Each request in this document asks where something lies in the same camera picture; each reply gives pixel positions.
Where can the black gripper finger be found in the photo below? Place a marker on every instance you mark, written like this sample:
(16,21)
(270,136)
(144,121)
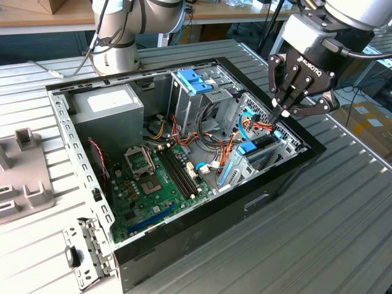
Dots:
(275,76)
(318,107)

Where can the hard disk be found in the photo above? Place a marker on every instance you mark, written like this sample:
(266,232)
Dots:
(246,147)

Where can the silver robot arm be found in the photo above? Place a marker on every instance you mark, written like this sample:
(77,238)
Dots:
(159,18)

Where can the grey metal disk bay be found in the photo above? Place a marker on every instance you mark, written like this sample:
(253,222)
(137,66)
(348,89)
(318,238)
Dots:
(240,171)

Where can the black tripod stand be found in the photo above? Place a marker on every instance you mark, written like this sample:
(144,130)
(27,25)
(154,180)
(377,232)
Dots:
(266,36)

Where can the cardboard box with labels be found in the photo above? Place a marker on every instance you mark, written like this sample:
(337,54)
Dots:
(367,122)

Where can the wooden desk white legs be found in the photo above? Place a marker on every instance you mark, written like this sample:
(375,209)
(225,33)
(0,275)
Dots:
(232,15)

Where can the blue drive cage latch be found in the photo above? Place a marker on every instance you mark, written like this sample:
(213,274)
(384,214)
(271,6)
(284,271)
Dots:
(190,79)

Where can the metal optical drive cage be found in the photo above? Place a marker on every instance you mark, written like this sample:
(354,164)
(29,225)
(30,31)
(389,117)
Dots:
(186,110)

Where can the white board connector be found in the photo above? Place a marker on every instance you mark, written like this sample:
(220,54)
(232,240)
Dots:
(191,171)

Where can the black RAM slot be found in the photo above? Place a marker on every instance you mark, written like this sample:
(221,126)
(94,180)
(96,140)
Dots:
(176,171)
(172,171)
(179,171)
(183,171)

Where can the green motherboard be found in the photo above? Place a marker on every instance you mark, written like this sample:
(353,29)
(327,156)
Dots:
(171,199)

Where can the open black PC case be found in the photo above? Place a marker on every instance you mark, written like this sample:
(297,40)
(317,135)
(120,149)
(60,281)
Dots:
(214,235)

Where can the CPU socket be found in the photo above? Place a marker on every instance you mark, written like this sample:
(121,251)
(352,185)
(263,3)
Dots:
(150,185)

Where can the grey power supply unit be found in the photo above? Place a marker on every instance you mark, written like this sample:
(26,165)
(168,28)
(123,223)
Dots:
(107,128)

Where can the blue expansion slot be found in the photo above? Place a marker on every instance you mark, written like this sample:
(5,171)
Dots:
(151,220)

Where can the small brown cardboard box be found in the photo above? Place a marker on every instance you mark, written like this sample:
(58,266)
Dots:
(55,6)

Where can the grey parts rack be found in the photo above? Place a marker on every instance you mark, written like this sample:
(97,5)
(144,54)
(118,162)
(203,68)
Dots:
(27,171)

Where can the aluminium slat shelf frame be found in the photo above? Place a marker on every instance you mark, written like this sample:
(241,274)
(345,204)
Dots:
(381,43)

